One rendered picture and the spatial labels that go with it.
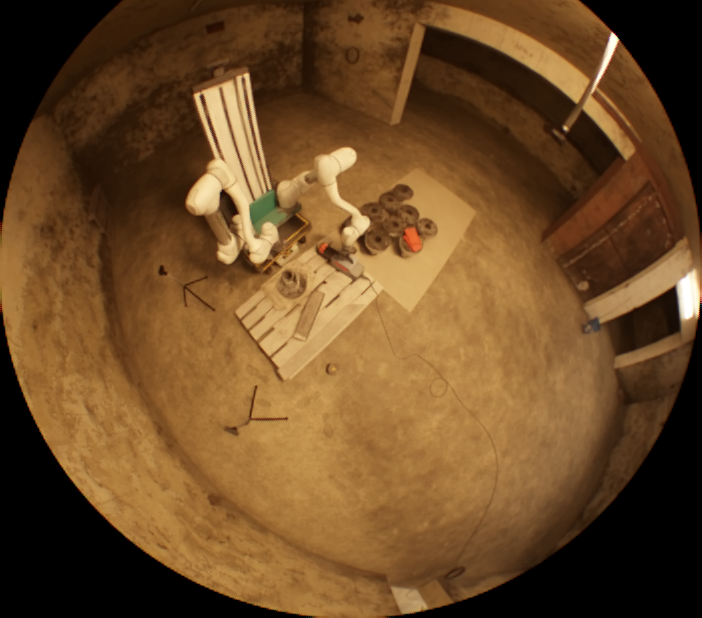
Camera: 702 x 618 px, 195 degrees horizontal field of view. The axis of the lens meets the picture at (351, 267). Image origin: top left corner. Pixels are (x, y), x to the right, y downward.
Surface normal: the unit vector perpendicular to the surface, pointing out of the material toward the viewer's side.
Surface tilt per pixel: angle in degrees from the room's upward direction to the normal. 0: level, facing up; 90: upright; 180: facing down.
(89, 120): 90
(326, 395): 0
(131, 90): 90
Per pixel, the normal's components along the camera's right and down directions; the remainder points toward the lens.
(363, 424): 0.10, -0.43
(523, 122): -0.69, 0.62
